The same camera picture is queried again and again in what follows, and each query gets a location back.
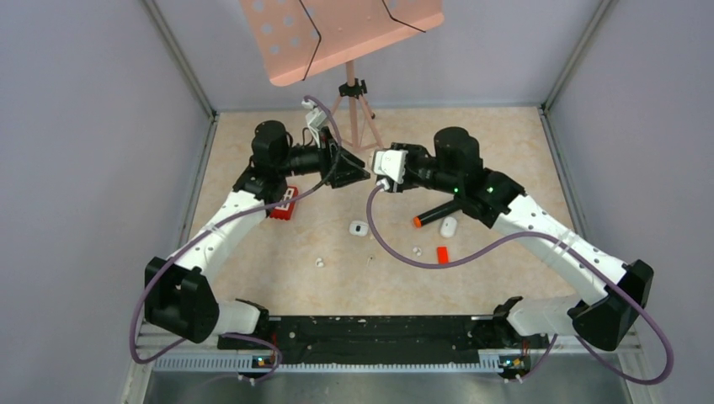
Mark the black marker orange cap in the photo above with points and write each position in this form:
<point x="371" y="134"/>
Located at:
<point x="437" y="213"/>

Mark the white charging case gold trim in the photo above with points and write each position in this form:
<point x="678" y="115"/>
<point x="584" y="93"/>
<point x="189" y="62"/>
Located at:
<point x="359" y="228"/>

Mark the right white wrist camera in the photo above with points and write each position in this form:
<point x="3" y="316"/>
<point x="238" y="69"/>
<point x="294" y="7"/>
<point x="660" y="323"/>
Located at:
<point x="389" y="163"/>

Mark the white oval charging case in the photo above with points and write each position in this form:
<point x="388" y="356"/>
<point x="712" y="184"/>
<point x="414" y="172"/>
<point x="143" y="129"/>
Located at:
<point x="448" y="227"/>

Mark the pink music stand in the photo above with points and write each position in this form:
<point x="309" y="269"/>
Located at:
<point x="300" y="39"/>

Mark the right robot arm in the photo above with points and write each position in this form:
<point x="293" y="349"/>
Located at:
<point x="600" y="311"/>

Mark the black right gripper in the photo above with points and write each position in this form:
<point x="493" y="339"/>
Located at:
<point x="416" y="151"/>

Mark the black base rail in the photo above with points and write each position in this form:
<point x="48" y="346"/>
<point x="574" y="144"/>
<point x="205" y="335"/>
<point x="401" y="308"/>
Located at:
<point x="383" y="342"/>

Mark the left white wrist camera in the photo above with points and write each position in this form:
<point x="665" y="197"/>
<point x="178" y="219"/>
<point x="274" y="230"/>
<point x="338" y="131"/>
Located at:
<point x="315" y="119"/>

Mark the red white grid block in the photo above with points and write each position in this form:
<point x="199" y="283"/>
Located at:
<point x="285" y="211"/>

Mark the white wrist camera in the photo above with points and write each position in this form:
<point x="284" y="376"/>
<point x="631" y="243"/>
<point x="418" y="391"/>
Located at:
<point x="315" y="119"/>
<point x="389" y="163"/>

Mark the red rectangular block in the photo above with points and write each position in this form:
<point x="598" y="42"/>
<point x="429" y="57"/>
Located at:
<point x="443" y="255"/>

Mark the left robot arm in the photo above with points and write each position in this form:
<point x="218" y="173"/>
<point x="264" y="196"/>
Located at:
<point x="180" y="299"/>

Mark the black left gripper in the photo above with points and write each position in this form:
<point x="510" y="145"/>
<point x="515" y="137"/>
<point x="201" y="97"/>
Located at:
<point x="344" y="168"/>

